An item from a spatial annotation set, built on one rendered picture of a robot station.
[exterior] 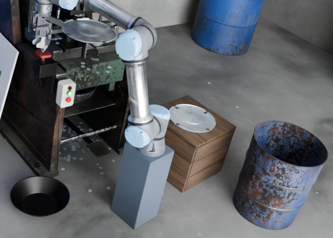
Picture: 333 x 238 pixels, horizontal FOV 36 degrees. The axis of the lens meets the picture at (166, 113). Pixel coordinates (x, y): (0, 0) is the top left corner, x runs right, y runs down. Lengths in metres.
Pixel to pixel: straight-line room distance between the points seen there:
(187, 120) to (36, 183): 0.92
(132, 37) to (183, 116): 1.01
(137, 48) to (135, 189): 0.80
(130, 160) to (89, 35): 0.70
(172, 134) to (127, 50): 0.90
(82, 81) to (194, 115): 0.73
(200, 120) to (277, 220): 0.71
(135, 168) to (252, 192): 0.72
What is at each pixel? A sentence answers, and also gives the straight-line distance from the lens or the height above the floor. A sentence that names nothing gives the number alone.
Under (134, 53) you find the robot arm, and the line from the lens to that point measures 2.12.
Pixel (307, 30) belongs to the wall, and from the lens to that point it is 5.78.
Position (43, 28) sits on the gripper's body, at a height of 0.91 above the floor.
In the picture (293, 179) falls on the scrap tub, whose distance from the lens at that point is 2.78.
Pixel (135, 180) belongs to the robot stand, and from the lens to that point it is 2.57.
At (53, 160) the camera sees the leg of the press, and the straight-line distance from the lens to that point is 2.90.
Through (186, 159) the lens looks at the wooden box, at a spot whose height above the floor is 0.23.
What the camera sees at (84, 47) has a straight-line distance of 2.76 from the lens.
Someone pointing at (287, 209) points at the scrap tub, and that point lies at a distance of 2.93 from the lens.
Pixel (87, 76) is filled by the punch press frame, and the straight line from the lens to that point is 2.78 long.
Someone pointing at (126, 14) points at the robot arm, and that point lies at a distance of 2.32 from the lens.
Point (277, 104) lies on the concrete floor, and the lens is 4.27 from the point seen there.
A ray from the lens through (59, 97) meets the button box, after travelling 2.61.
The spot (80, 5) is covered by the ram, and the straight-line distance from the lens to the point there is 2.75.
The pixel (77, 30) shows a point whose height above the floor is 0.78.
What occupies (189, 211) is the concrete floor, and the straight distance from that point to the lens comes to 2.93.
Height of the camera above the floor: 1.93
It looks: 32 degrees down
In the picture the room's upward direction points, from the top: 14 degrees clockwise
